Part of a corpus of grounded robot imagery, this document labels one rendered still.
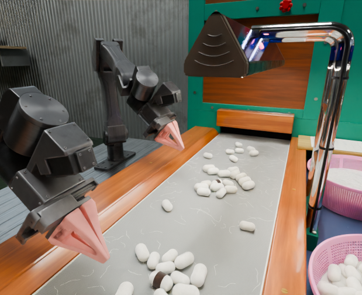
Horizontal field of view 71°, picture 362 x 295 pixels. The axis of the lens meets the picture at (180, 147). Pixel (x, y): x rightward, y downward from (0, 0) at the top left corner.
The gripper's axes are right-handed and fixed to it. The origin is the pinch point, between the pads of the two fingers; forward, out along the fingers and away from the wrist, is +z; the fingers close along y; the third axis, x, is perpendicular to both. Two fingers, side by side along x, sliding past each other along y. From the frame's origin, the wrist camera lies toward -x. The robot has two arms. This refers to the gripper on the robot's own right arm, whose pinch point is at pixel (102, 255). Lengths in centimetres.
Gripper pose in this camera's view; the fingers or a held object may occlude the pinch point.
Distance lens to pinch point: 37.8
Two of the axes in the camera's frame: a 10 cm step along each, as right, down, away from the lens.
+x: -5.8, 6.4, 5.0
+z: 7.0, 7.1, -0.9
